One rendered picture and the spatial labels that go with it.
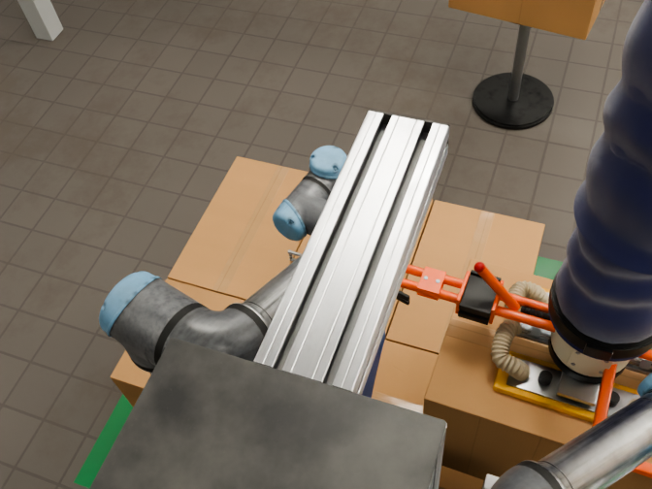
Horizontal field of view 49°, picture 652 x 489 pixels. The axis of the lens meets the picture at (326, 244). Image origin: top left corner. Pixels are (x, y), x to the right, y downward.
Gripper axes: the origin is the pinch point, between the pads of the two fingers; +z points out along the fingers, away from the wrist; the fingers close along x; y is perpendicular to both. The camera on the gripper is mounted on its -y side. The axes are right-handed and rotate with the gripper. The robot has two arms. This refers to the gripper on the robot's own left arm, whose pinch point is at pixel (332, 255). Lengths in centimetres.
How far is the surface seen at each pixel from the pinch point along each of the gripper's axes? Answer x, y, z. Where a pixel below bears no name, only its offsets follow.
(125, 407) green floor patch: -21, -90, 121
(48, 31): 165, -256, 117
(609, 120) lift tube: -4, 49, -63
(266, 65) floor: 180, -122, 123
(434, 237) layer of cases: 59, 9, 67
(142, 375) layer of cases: -23, -62, 66
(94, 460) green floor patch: -44, -90, 120
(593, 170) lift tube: -4, 49, -52
